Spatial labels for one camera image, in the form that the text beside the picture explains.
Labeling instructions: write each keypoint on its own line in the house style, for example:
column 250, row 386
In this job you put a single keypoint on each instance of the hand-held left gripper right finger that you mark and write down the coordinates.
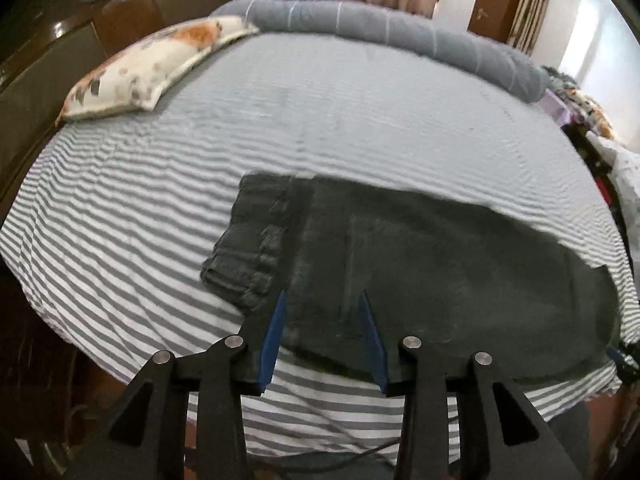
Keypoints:
column 371, row 340

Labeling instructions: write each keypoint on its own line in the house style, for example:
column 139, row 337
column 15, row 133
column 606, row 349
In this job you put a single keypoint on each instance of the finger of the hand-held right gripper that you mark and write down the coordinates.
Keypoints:
column 622, row 360

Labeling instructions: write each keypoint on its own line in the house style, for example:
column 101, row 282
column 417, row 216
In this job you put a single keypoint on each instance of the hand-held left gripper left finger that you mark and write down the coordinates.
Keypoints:
column 272, row 340

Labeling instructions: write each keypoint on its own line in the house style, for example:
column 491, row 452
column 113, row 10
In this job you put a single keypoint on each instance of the dark grey denim pants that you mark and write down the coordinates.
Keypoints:
column 425, row 270

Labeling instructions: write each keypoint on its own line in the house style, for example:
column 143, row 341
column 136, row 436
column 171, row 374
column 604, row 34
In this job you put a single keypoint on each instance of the striped bed sheet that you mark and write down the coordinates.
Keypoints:
column 150, row 210

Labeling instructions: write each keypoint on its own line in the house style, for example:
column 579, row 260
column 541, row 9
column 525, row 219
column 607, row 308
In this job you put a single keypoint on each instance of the pile of clothes beside bed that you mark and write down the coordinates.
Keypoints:
column 587, row 105

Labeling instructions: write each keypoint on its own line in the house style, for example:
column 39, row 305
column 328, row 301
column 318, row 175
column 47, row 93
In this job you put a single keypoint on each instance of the purple cloth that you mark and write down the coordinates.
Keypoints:
column 559, row 107

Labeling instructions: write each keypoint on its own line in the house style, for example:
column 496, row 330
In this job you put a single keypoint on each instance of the floral pillow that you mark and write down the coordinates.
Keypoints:
column 150, row 65

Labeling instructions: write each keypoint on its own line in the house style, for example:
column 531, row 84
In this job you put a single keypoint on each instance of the grey rolled blanket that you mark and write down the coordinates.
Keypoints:
column 400, row 27

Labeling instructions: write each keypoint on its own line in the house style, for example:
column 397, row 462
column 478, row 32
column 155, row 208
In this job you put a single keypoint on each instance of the wooden headboard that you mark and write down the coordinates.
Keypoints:
column 45, row 70

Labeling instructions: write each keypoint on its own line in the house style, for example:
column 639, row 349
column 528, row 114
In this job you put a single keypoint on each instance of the brown wooden door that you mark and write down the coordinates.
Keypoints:
column 495, row 0

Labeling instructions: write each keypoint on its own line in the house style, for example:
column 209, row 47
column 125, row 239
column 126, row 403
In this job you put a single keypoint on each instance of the patterned brown curtain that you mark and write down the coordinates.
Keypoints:
column 527, row 5

